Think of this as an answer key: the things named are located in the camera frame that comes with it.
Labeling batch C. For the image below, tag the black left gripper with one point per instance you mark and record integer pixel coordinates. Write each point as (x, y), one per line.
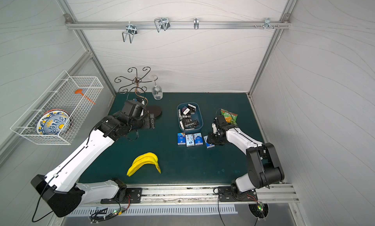
(150, 121)

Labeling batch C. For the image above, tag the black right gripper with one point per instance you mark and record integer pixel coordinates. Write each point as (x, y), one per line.
(216, 138)

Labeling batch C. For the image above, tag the light blue tissue pack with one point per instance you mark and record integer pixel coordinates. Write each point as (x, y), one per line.
(198, 139)
(208, 145)

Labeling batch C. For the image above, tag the white blue tissue pack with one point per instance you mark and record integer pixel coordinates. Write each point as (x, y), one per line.
(190, 140)

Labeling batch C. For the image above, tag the dark blue tissue pack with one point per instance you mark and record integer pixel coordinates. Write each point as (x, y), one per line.
(181, 139)

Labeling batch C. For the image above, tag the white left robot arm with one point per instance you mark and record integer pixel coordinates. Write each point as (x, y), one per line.
(60, 188)

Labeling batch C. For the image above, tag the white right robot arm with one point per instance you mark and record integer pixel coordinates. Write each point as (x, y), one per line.
(263, 164)

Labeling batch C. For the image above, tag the teal storage box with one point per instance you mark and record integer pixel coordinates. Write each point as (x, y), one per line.
(196, 116)

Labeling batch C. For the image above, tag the green snack bag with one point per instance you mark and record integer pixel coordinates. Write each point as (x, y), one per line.
(229, 116)

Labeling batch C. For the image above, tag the copper glass rack stand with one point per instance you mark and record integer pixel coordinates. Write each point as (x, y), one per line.
(134, 85)

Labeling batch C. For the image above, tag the black tissue pack top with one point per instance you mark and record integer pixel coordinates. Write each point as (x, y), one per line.
(192, 108)

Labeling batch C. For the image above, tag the yellow banana bunch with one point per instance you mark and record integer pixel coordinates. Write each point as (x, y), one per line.
(145, 159)

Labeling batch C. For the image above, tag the orange spatula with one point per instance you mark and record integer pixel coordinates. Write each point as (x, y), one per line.
(80, 91)

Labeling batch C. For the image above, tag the blue yellow patterned plate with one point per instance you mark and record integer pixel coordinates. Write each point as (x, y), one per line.
(54, 122)

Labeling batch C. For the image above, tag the metal hook left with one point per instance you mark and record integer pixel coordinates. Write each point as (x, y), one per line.
(129, 33)

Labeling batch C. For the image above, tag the metal hook middle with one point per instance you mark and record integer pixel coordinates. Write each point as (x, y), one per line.
(162, 24)

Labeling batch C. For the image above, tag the metal hook small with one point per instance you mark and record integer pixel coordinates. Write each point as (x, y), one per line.
(196, 23)

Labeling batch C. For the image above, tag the metal hook right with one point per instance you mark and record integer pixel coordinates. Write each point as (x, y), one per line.
(267, 25)

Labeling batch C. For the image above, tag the white wire basket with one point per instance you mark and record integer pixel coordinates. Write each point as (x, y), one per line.
(60, 95)

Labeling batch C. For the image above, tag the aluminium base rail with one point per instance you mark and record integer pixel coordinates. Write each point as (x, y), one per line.
(209, 194)

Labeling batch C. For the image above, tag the aluminium top rail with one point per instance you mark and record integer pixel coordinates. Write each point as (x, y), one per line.
(177, 25)

